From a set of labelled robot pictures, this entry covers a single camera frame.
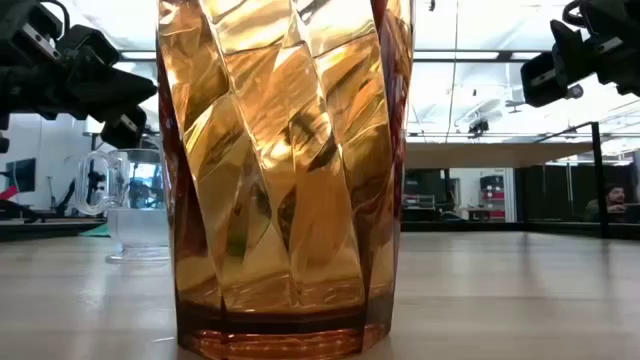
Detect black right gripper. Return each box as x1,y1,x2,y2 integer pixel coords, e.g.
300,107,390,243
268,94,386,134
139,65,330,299
519,0,640,109

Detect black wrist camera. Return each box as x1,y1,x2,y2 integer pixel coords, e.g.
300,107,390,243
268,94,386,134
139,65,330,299
62,24,121,69
549,18,596,69

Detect teal cloth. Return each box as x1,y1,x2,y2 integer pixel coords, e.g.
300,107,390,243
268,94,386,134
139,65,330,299
79,223,111,239

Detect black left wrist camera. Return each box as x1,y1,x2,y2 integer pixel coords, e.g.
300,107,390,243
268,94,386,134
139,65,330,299
62,24,121,69

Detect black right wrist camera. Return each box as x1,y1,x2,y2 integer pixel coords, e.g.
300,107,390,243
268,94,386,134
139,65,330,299
549,18,596,69

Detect amber faceted plastic tumbler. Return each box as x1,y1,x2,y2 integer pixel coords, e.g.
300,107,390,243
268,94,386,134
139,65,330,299
155,0,416,360

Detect person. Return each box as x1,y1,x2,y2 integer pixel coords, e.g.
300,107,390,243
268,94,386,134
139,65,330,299
582,182,629,224

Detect clear glass mug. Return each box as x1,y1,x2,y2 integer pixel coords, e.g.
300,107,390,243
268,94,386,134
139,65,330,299
74,148,174,265

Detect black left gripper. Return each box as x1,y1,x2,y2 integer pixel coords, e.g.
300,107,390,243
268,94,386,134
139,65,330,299
0,0,158,150

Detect black computer monitor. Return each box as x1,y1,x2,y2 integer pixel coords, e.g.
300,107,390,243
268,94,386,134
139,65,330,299
4,157,37,194

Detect wooden shelf with black legs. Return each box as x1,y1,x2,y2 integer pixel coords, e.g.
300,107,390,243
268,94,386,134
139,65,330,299
403,121,610,240

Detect white ceiling light panel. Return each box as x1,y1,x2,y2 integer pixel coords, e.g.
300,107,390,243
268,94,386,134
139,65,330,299
413,49,501,62
119,49,159,62

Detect red and black storage rack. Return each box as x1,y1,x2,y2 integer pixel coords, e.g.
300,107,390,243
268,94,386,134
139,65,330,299
479,174,506,221

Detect black aluminium table frame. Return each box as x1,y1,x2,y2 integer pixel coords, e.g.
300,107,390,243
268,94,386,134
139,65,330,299
0,217,640,242

